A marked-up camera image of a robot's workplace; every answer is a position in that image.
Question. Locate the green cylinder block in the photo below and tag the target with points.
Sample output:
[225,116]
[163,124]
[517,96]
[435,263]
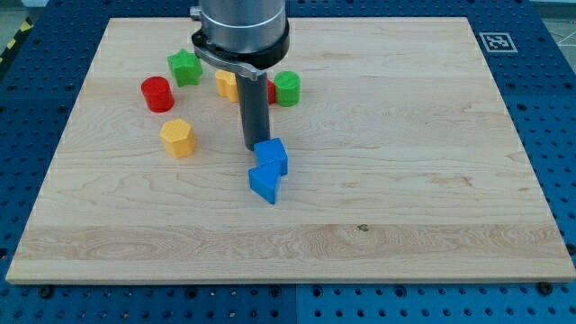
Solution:
[287,88]

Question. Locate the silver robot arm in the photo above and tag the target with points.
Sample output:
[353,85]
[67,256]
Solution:
[244,37]

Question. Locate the blue cube block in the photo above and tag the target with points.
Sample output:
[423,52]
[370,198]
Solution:
[272,151]

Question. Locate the blue triangle block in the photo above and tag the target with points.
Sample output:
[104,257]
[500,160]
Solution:
[265,181]

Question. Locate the yellow heart block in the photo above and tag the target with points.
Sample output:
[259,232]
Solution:
[227,85]

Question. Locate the green star block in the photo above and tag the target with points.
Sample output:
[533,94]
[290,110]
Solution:
[185,68]

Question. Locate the red block behind rod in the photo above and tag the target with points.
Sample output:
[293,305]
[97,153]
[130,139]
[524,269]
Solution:
[271,91]

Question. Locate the white fiducial marker tag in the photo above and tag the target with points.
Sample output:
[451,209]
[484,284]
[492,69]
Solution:
[498,42]

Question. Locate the yellow hexagon block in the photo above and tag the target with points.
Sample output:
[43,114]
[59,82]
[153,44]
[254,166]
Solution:
[178,138]

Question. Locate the red cylinder block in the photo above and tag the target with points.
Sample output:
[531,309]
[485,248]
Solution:
[157,94]

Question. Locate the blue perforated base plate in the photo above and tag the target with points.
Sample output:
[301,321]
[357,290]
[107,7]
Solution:
[44,67]

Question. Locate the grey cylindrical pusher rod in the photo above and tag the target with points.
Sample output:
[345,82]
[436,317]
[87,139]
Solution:
[254,109]

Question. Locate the wooden board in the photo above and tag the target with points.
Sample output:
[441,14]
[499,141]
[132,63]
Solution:
[403,167]

